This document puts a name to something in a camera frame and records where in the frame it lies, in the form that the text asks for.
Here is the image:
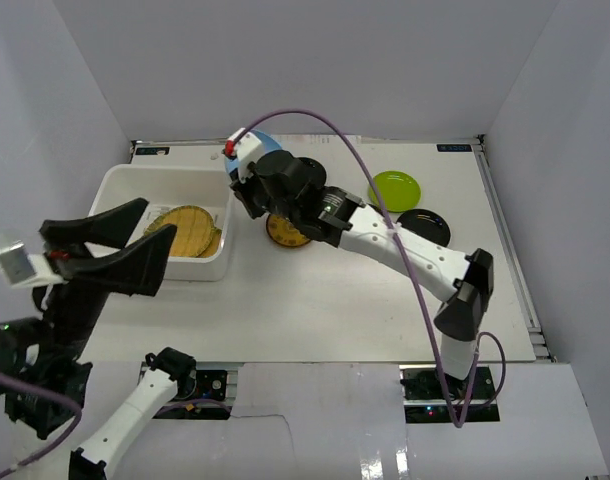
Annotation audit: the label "light blue plate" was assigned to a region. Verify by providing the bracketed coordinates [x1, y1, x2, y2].
[224, 129, 285, 176]

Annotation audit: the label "yellow patterned plate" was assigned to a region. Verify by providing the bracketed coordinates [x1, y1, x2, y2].
[265, 214, 310, 248]

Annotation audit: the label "round bamboo tray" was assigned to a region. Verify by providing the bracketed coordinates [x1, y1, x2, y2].
[144, 205, 215, 258]

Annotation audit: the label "lime green plate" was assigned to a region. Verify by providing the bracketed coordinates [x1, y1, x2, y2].
[373, 170, 422, 213]

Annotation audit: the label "black round plate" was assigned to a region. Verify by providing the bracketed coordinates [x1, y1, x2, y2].
[300, 157, 327, 190]

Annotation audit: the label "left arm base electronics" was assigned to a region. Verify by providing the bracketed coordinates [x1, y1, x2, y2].
[154, 369, 234, 421]

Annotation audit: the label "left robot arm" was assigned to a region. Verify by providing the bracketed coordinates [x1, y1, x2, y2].
[0, 198, 177, 479]

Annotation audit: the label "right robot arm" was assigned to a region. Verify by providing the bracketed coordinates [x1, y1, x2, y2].
[224, 146, 494, 399]

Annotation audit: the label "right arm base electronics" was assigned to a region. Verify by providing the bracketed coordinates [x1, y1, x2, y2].
[398, 367, 501, 424]

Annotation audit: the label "white plastic bin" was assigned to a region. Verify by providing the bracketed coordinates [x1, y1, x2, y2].
[90, 165, 234, 282]

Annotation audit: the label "papers at table back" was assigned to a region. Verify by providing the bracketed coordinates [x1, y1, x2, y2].
[270, 134, 345, 145]

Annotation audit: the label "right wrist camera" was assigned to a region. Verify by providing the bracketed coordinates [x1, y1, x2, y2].
[223, 128, 265, 184]

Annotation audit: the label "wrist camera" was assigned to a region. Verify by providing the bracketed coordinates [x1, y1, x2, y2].
[223, 128, 265, 184]
[0, 230, 67, 289]

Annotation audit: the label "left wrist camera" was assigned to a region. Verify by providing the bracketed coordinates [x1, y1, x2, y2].
[0, 230, 67, 289]

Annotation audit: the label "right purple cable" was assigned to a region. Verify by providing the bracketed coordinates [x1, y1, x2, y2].
[237, 109, 508, 429]

